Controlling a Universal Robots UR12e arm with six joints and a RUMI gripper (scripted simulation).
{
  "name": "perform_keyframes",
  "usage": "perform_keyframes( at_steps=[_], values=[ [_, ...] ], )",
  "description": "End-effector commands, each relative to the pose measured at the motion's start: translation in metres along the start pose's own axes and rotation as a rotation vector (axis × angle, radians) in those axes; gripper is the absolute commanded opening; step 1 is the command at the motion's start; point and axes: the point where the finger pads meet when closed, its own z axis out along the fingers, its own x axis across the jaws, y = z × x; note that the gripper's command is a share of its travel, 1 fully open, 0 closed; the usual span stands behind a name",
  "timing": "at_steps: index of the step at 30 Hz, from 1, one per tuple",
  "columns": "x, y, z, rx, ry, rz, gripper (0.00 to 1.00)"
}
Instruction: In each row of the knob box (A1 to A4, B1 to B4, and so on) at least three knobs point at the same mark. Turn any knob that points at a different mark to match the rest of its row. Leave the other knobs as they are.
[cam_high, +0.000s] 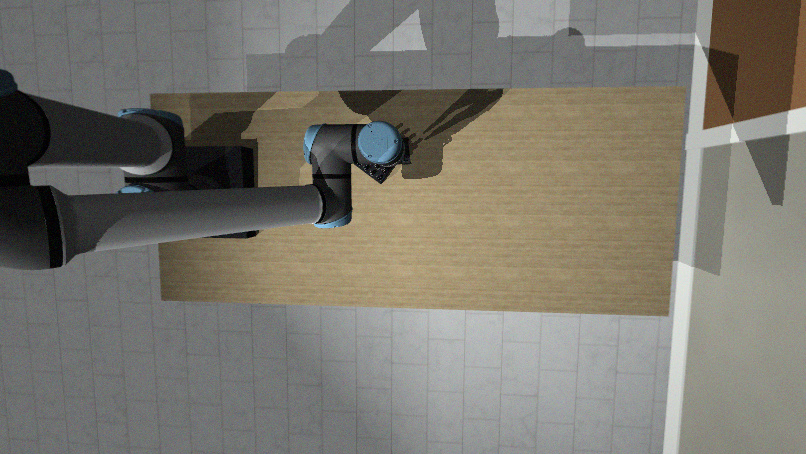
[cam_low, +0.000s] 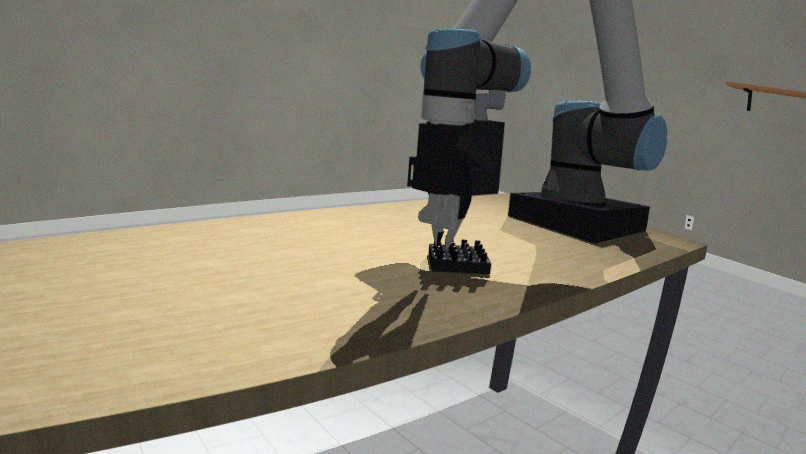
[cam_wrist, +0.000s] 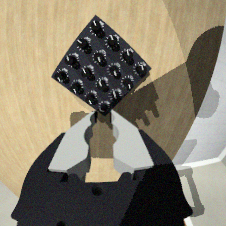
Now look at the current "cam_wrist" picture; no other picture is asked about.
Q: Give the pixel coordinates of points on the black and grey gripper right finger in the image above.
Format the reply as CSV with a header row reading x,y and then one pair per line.
x,y
135,152

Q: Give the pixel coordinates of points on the black knob box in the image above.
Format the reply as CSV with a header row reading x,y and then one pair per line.
x,y
118,65

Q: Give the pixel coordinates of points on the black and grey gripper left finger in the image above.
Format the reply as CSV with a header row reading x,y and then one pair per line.
x,y
68,153

